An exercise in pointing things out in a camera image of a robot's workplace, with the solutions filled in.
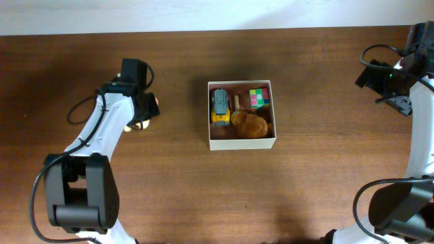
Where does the white cardboard box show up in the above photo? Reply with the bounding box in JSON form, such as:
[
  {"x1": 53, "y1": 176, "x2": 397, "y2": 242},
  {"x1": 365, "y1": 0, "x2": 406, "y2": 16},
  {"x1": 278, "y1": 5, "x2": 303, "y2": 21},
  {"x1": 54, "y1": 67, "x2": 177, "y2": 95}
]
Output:
[{"x1": 208, "y1": 80, "x2": 277, "y2": 150}]

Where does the brown plush bear toy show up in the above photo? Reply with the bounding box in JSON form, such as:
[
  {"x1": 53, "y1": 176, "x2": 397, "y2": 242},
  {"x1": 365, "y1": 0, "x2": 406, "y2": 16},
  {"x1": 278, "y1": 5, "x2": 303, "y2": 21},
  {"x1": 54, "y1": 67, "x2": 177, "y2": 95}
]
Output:
[{"x1": 235, "y1": 111, "x2": 274, "y2": 139}]

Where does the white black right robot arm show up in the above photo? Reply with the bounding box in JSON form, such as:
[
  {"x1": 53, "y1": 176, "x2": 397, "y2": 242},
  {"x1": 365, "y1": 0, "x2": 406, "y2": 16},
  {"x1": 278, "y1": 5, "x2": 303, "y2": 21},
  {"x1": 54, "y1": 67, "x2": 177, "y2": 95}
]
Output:
[{"x1": 320, "y1": 21, "x2": 433, "y2": 244}]

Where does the yellow grey toy truck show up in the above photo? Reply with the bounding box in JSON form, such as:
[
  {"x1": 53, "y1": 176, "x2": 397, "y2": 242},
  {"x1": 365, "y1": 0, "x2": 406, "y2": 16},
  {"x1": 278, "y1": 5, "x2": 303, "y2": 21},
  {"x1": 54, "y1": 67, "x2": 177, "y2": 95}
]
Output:
[{"x1": 211, "y1": 88, "x2": 231, "y2": 126}]

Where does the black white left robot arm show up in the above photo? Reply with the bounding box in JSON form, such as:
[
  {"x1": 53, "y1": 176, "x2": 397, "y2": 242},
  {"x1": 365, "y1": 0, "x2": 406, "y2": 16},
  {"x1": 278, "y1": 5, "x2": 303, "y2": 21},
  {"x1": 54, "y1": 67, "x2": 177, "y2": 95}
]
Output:
[{"x1": 35, "y1": 58, "x2": 159, "y2": 243}]

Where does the yellow plush pig toy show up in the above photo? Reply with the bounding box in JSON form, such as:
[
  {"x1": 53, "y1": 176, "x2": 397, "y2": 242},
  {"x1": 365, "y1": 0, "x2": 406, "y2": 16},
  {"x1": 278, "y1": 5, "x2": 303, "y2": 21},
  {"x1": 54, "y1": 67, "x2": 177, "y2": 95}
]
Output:
[{"x1": 123, "y1": 94, "x2": 160, "y2": 132}]

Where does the yellow wooden rattle drum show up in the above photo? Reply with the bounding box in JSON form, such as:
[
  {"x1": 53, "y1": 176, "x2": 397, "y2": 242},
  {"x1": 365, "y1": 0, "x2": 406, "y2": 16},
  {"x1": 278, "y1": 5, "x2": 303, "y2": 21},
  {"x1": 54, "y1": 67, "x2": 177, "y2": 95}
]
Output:
[{"x1": 231, "y1": 95, "x2": 240, "y2": 125}]

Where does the colourful puzzle cube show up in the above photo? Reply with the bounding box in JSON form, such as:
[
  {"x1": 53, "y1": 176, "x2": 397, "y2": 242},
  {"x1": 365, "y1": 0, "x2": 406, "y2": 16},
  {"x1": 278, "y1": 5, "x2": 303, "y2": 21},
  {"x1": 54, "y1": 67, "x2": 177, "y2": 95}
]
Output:
[{"x1": 249, "y1": 87, "x2": 271, "y2": 110}]

